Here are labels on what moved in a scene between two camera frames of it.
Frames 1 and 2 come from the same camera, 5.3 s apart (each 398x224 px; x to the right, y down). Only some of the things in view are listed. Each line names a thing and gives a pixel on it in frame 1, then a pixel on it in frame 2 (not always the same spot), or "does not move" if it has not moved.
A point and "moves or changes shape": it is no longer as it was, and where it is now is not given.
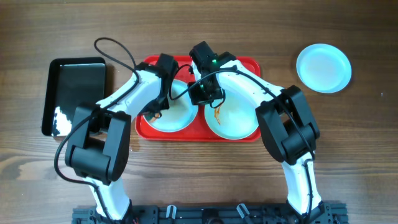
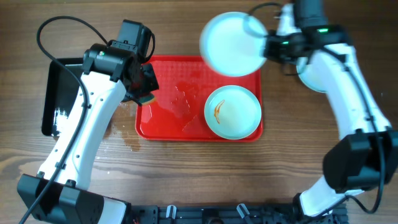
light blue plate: x=232 y=119 does not move
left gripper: x=157 y=107 to x=147 y=82
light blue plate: x=181 y=112 to x=231 y=42
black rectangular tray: x=71 y=81 does not move
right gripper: x=206 y=98 to x=270 y=47
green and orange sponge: x=154 y=117 moves or changes shape
